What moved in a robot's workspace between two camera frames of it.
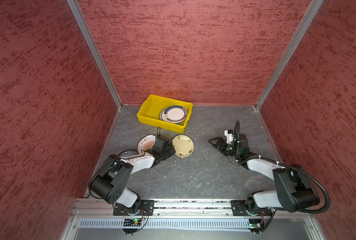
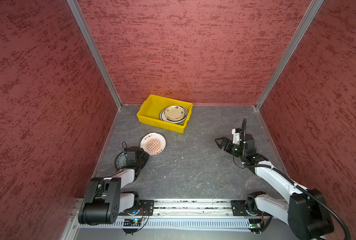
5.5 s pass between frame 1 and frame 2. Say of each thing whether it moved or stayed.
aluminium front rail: stayed
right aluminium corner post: stayed
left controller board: stayed
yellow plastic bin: stayed
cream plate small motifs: moved
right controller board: stayed
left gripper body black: moved
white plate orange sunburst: stayed
